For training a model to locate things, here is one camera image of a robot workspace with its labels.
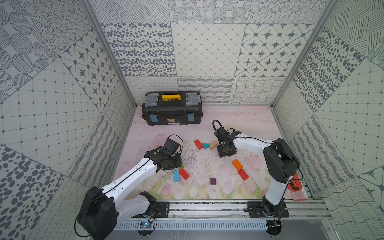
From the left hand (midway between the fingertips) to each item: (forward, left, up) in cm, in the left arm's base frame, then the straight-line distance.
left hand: (184, 163), depth 81 cm
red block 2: (-2, -34, -8) cm, 35 cm away
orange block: (+4, -32, -10) cm, 33 cm away
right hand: (+10, -25, -8) cm, 28 cm away
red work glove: (-3, -64, -9) cm, 64 cm away
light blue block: (-4, +4, -8) cm, 10 cm away
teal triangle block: (+15, -12, -7) cm, 21 cm away
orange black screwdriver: (-8, -61, -8) cm, 62 cm away
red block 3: (-3, +1, -9) cm, 9 cm away
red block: (+16, -8, -7) cm, 19 cm away
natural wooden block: (+16, -17, -7) cm, 24 cm away
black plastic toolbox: (+34, +11, +9) cm, 37 cm away
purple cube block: (-7, -16, -8) cm, 19 cm away
